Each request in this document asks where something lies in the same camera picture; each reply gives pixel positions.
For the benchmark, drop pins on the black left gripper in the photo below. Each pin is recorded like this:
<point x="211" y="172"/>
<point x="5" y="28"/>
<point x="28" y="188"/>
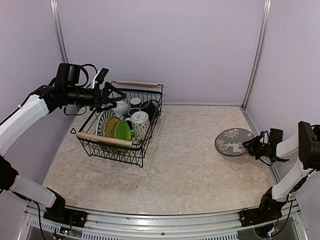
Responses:
<point x="98" y="100"/>

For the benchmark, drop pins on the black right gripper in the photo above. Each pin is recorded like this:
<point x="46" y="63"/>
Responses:
<point x="251" y="147"/>

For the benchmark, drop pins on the white black striped plate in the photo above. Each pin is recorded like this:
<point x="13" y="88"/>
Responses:
<point x="101" y="122"/>

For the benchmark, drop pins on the grey reindeer snowflake plate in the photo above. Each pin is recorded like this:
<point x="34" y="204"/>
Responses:
<point x="230" y="141"/>

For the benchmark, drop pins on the woven bamboo tray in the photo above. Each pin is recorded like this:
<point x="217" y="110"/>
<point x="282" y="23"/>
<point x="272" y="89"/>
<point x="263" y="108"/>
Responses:
<point x="109" y="132"/>

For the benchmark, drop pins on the green plastic plate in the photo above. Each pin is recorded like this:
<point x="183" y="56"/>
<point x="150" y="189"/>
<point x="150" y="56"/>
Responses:
<point x="122" y="131"/>

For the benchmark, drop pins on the white floral patterned mug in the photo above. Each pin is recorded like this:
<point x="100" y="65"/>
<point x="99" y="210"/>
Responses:
<point x="140" y="124"/>

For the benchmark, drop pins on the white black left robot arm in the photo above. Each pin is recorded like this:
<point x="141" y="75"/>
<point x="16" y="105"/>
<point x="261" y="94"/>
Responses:
<point x="62" y="91"/>

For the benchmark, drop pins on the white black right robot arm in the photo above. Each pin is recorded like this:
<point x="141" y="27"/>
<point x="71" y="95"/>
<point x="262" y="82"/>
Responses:
<point x="302" y="148"/>

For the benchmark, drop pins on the white grey ceramic bowl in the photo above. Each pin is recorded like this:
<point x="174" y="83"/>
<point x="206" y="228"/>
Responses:
<point x="121" y="108"/>

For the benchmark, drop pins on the dark blue cup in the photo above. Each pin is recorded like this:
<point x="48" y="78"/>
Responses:
<point x="131" y="111"/>

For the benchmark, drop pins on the brown white small cup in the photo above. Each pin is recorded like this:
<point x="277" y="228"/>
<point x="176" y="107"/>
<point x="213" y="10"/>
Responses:
<point x="135" y="102"/>

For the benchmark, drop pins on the dark green mug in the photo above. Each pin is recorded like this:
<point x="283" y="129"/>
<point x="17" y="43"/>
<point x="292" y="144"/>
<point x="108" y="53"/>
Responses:
<point x="149" y="106"/>

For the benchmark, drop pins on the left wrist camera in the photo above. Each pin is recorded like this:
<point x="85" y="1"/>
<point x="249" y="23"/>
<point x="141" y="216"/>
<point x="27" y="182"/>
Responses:
<point x="99" y="77"/>

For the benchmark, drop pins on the black wire dish rack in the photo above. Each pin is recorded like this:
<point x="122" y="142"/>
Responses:
<point x="133" y="151"/>

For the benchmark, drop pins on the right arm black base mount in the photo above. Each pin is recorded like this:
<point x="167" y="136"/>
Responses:
<point x="250" y="217"/>

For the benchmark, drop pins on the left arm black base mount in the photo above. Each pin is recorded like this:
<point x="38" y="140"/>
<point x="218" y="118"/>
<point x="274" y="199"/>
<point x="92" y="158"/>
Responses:
<point x="68" y="216"/>

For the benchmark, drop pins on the aluminium front frame rail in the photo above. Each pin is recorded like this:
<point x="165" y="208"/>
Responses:
<point x="103" y="225"/>

